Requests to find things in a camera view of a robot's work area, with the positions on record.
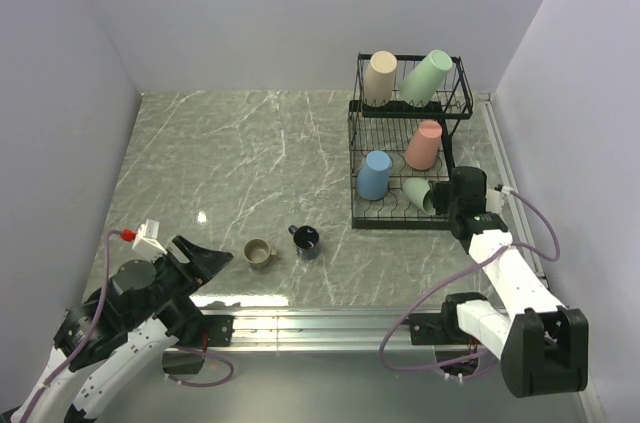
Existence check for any dark blue ceramic mug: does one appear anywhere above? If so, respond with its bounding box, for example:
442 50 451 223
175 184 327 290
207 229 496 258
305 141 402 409
288 225 321 260

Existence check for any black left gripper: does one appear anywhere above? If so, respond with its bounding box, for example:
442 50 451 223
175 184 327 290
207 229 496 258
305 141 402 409
127 233 232 327

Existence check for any large green plastic tumbler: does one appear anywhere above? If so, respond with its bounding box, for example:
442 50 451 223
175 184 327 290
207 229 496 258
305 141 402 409
399 49 453 106

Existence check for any black wire dish rack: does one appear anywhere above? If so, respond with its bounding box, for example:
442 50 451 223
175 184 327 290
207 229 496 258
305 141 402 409
348 53 474 231

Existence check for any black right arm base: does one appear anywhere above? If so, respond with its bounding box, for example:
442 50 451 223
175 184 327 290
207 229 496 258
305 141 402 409
402 313 478 346

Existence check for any blue plastic tumbler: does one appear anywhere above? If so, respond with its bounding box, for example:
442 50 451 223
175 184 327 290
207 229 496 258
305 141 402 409
356 150 392 201

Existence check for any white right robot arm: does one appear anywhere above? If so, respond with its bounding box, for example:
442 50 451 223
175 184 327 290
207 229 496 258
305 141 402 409
425 166 589 397

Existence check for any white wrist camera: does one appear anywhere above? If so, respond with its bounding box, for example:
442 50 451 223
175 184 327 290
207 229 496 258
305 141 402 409
486 184 514 214
132 218 167 262

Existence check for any aluminium mounting rail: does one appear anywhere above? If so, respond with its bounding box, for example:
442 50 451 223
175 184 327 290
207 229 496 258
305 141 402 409
29 306 609 423

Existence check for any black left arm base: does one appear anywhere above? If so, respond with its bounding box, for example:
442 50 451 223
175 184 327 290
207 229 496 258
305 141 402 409
201 314 234 348

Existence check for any small green plastic tumbler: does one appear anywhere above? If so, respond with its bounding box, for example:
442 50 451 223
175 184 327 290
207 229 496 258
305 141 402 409
402 178 436 216

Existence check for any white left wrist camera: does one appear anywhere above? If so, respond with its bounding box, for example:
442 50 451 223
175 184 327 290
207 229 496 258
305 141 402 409
132 218 167 262

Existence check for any olive ceramic mug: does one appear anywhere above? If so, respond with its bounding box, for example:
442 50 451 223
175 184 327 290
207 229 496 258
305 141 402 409
243 238 278 270

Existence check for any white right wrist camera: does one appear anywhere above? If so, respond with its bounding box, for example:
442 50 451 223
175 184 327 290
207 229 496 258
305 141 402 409
486 184 514 214

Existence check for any beige plastic tumbler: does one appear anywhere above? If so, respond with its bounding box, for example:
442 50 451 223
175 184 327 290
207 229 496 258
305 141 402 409
363 51 397 107

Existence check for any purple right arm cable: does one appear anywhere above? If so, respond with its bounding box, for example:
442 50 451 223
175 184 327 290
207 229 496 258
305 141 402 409
377 187 561 372

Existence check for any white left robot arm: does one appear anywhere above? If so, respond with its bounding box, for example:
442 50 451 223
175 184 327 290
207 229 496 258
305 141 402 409
1 229 233 422

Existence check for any pink plastic tumbler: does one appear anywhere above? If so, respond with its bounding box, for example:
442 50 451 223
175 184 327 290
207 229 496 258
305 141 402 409
405 120 442 171

